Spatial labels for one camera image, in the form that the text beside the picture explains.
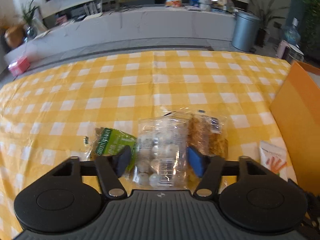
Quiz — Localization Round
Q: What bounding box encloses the clear bag of white balls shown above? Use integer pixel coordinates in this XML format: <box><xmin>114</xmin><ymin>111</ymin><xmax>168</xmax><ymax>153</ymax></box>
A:
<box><xmin>131</xmin><ymin>110</ymin><xmax>191</xmax><ymax>190</ymax></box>

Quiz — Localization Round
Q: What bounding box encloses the green nut snack packet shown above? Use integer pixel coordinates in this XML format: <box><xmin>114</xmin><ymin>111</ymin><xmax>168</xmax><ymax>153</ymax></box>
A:
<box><xmin>84</xmin><ymin>127</ymin><xmax>137</xmax><ymax>178</ymax></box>

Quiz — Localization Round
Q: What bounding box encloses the brown cracker snack bag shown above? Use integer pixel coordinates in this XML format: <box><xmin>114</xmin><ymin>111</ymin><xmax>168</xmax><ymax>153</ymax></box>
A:
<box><xmin>187</xmin><ymin>109</ymin><xmax>230</xmax><ymax>178</ymax></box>

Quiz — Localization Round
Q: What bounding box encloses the white orange snack packet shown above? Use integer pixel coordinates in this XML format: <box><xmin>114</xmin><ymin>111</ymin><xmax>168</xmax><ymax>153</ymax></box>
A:
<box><xmin>259</xmin><ymin>141</ymin><xmax>287</xmax><ymax>181</ymax></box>

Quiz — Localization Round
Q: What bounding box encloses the yellow checkered tablecloth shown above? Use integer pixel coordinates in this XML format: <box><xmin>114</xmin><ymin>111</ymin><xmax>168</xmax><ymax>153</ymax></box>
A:
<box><xmin>1</xmin><ymin>50</ymin><xmax>291</xmax><ymax>239</ymax></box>

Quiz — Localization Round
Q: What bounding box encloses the orange storage box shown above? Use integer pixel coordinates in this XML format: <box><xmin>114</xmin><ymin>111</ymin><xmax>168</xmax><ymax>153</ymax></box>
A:
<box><xmin>270</xmin><ymin>61</ymin><xmax>319</xmax><ymax>195</ymax></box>

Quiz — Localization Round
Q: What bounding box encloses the pink box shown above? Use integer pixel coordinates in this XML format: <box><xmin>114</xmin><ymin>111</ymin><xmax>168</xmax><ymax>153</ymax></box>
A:
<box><xmin>8</xmin><ymin>56</ymin><xmax>30</xmax><ymax>77</ymax></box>

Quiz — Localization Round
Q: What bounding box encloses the white marble tv console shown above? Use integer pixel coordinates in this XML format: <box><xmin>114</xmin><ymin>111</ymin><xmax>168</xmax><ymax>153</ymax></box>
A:
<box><xmin>4</xmin><ymin>7</ymin><xmax>235</xmax><ymax>63</ymax></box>

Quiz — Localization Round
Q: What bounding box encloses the white round stool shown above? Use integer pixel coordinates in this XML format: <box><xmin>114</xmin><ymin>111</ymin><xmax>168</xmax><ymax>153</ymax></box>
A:
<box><xmin>285</xmin><ymin>44</ymin><xmax>304</xmax><ymax>64</ymax></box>

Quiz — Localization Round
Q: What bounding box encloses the grey blue trash bin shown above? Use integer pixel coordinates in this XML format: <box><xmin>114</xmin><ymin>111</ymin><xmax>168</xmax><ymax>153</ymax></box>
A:
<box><xmin>232</xmin><ymin>11</ymin><xmax>260</xmax><ymax>52</ymax></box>

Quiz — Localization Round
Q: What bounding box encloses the blue water jug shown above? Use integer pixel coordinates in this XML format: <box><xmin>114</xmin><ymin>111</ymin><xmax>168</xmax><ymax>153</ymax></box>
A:
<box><xmin>283</xmin><ymin>18</ymin><xmax>301</xmax><ymax>47</ymax></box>

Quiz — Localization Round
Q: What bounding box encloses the small plant in glass vase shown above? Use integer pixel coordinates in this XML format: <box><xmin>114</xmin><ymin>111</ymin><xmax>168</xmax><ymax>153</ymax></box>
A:
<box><xmin>21</xmin><ymin>0</ymin><xmax>39</xmax><ymax>39</ymax></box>

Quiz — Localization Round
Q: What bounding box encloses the white wifi router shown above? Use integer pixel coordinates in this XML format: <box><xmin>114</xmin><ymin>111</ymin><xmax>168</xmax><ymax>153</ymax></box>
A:
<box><xmin>84</xmin><ymin>1</ymin><xmax>103</xmax><ymax>21</ymax></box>

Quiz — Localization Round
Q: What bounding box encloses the tall leafy potted plant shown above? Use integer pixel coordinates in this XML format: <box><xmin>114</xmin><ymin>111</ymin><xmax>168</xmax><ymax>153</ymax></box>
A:
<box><xmin>249</xmin><ymin>0</ymin><xmax>289</xmax><ymax>47</ymax></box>

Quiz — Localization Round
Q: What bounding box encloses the brown round vase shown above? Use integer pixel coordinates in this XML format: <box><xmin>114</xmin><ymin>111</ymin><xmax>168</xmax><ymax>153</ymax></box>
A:
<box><xmin>4</xmin><ymin>24</ymin><xmax>24</xmax><ymax>49</ymax></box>

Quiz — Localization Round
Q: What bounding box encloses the dark cabinet with plants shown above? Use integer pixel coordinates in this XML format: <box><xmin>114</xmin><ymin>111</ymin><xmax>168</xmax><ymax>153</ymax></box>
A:
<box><xmin>300</xmin><ymin>0</ymin><xmax>319</xmax><ymax>63</ymax></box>

